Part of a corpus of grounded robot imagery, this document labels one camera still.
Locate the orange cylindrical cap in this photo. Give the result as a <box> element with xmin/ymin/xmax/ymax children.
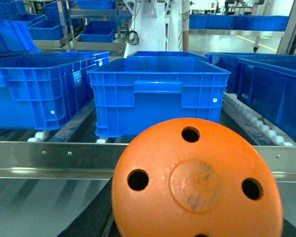
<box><xmin>111</xmin><ymin>118</ymin><xmax>283</xmax><ymax>237</ymax></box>

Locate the blue crate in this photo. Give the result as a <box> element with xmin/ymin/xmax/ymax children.
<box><xmin>204</xmin><ymin>52</ymin><xmax>296</xmax><ymax>94</ymax></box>
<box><xmin>0</xmin><ymin>54</ymin><xmax>97</xmax><ymax>131</ymax></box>
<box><xmin>46</xmin><ymin>51</ymin><xmax>110</xmax><ymax>70</ymax></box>
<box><xmin>128</xmin><ymin>51</ymin><xmax>209</xmax><ymax>62</ymax></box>
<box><xmin>88</xmin><ymin>56</ymin><xmax>230</xmax><ymax>138</ymax></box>
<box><xmin>237</xmin><ymin>57</ymin><xmax>296</xmax><ymax>141</ymax></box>

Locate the blue rear centre crate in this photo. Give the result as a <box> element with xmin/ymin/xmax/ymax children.
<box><xmin>128</xmin><ymin>51</ymin><xmax>209</xmax><ymax>62</ymax></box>

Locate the blue rear left crate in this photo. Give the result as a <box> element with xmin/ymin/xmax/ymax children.
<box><xmin>46</xmin><ymin>51</ymin><xmax>110</xmax><ymax>70</ymax></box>

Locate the blue rear right crate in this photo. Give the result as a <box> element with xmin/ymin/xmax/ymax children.
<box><xmin>204</xmin><ymin>52</ymin><xmax>296</xmax><ymax>94</ymax></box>

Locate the person in white shirt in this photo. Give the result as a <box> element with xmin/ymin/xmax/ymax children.
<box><xmin>182</xmin><ymin>0</ymin><xmax>190</xmax><ymax>51</ymax></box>

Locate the steel roller shelf rail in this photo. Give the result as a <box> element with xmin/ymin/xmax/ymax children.
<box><xmin>0</xmin><ymin>141</ymin><xmax>296</xmax><ymax>183</ymax></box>

